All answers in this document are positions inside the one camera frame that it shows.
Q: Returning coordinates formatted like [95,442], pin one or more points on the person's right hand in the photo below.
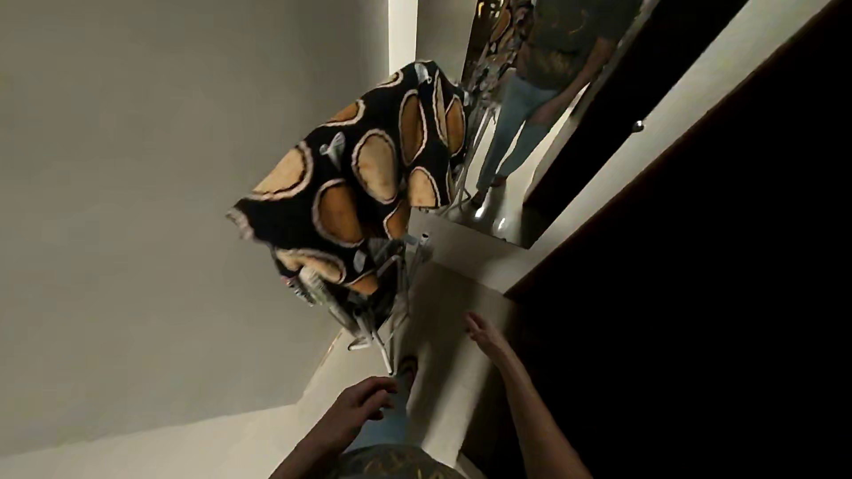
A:
[490,340]

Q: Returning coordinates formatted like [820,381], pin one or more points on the black cloth with orange ovals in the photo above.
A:
[379,163]

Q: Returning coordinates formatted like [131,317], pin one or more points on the dark wooden door panel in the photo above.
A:
[619,100]

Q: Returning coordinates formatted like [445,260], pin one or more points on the dark brown door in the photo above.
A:
[719,319]

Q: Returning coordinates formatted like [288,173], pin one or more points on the person's right fingers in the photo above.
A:
[474,324]

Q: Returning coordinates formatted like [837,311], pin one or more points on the person's left forearm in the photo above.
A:
[307,454]

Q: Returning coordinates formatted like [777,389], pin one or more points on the person's left hand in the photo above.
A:
[347,411]

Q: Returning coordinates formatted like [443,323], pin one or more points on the white metal drying rack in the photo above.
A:
[379,346]

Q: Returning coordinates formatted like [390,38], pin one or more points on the person's legs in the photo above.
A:
[391,416]

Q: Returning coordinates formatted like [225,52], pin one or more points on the person's left fingers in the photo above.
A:
[378,394]

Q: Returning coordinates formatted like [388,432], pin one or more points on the person's body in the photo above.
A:
[393,464]

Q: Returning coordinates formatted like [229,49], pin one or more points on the person's right forearm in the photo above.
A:
[536,419]

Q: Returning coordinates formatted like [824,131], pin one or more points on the large mirror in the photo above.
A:
[489,209]

